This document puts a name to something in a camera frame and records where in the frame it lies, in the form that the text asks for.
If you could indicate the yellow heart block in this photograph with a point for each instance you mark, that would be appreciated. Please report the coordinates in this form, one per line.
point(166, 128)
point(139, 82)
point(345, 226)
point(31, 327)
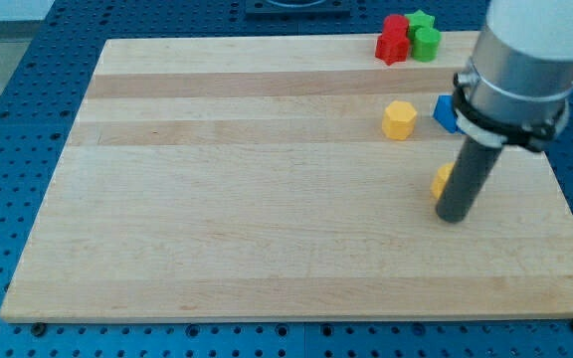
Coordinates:
point(441, 178)

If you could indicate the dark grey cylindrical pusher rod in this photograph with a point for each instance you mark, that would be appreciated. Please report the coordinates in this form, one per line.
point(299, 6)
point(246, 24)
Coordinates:
point(472, 167)

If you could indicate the green cylinder block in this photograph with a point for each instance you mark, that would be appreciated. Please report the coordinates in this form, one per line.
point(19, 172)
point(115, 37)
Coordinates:
point(426, 44)

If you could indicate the wooden board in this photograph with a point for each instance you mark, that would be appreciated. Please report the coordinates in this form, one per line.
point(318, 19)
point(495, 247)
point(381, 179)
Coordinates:
point(249, 179)

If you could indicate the yellow hexagon block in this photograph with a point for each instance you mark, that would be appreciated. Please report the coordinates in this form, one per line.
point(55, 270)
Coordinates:
point(399, 119)

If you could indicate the green star block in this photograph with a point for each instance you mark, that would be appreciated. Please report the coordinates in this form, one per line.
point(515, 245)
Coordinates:
point(417, 20)

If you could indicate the blue block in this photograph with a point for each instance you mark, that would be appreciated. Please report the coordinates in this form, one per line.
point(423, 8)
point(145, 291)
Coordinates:
point(444, 114)

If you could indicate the red star block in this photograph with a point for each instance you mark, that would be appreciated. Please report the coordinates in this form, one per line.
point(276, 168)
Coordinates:
point(392, 49)

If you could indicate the red cylinder block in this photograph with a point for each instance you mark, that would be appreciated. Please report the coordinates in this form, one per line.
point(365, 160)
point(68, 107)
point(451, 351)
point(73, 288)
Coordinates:
point(395, 25)

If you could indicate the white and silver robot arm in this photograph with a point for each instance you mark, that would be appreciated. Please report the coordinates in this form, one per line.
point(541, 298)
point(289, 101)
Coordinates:
point(513, 91)

